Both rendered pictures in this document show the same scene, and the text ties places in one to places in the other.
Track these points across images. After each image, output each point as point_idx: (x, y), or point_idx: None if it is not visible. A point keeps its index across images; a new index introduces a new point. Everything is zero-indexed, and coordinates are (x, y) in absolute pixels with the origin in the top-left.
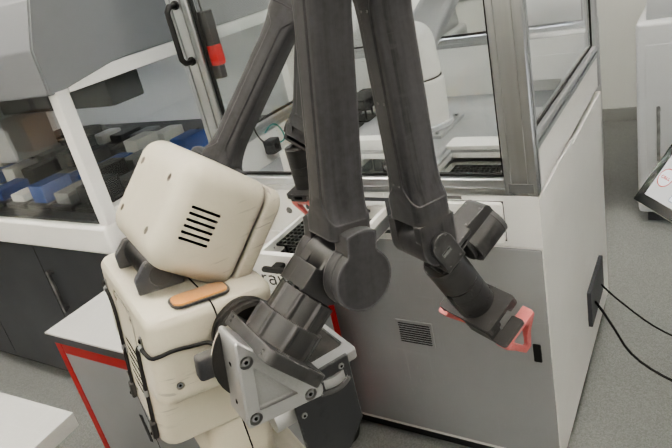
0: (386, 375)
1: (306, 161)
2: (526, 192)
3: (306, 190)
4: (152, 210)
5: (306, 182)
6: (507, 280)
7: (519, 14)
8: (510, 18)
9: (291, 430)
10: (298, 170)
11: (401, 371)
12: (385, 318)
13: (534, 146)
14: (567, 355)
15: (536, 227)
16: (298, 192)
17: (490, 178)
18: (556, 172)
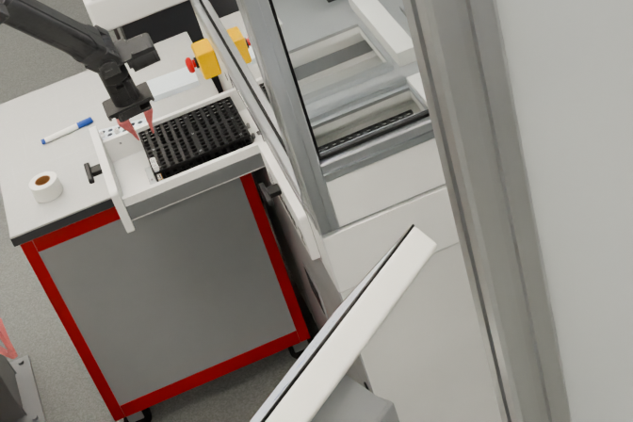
0: (317, 312)
1: (110, 80)
2: (313, 223)
3: (115, 108)
4: None
5: (114, 100)
6: (334, 300)
7: (252, 34)
8: (251, 32)
9: (162, 319)
10: (105, 86)
11: (322, 318)
12: (299, 253)
13: (303, 181)
14: (460, 415)
15: (329, 266)
16: (108, 106)
17: (297, 183)
18: (420, 203)
